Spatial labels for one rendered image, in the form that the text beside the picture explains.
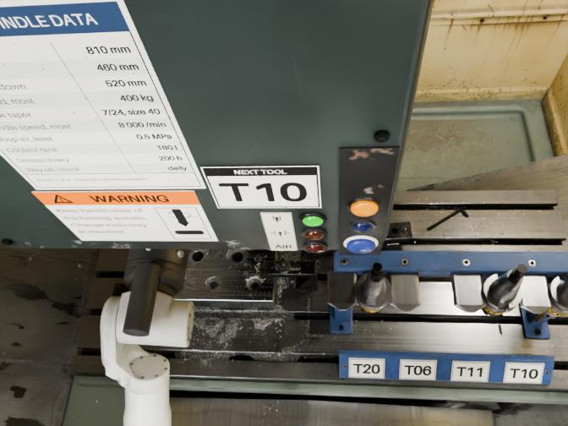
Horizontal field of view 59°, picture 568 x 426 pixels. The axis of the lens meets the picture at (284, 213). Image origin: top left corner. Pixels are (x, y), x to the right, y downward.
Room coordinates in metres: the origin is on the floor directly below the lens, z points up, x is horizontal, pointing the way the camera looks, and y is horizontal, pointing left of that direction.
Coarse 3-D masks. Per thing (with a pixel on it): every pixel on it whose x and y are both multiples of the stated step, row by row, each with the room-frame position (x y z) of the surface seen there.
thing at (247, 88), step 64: (128, 0) 0.25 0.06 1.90; (192, 0) 0.24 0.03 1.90; (256, 0) 0.23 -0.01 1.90; (320, 0) 0.22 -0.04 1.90; (384, 0) 0.22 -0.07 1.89; (192, 64) 0.24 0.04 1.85; (256, 64) 0.23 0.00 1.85; (320, 64) 0.22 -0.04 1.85; (384, 64) 0.21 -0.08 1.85; (192, 128) 0.24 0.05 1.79; (256, 128) 0.23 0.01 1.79; (320, 128) 0.22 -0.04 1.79; (384, 128) 0.21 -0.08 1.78; (0, 192) 0.29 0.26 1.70; (320, 192) 0.22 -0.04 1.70
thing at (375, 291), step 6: (366, 276) 0.29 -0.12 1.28; (384, 276) 0.28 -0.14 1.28; (366, 282) 0.28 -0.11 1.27; (372, 282) 0.28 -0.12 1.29; (378, 282) 0.27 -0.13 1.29; (384, 282) 0.28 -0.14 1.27; (366, 288) 0.28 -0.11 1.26; (372, 288) 0.27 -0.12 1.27; (378, 288) 0.27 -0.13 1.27; (384, 288) 0.27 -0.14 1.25; (366, 294) 0.27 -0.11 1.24; (372, 294) 0.27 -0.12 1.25; (378, 294) 0.27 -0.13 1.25; (384, 294) 0.27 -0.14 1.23; (372, 300) 0.27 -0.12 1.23; (378, 300) 0.26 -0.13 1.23
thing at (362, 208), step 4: (352, 204) 0.21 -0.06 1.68; (356, 204) 0.21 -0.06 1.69; (360, 204) 0.21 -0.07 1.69; (364, 204) 0.21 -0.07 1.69; (368, 204) 0.21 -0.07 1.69; (372, 204) 0.21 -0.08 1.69; (376, 204) 0.21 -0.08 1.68; (352, 208) 0.21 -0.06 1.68; (356, 208) 0.21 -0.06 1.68; (360, 208) 0.21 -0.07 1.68; (364, 208) 0.21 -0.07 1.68; (368, 208) 0.21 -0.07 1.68; (372, 208) 0.21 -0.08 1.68; (376, 208) 0.21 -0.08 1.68; (352, 212) 0.21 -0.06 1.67; (356, 212) 0.21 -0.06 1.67; (360, 212) 0.21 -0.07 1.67; (364, 212) 0.21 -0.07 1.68; (368, 212) 0.21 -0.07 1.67; (372, 212) 0.21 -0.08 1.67
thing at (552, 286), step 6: (558, 276) 0.24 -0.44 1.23; (552, 282) 0.24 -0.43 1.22; (558, 282) 0.23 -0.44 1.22; (552, 288) 0.23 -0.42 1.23; (552, 294) 0.22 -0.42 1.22; (552, 300) 0.21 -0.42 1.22; (558, 300) 0.20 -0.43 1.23; (558, 306) 0.20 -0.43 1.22; (564, 306) 0.19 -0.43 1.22; (564, 312) 0.19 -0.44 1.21
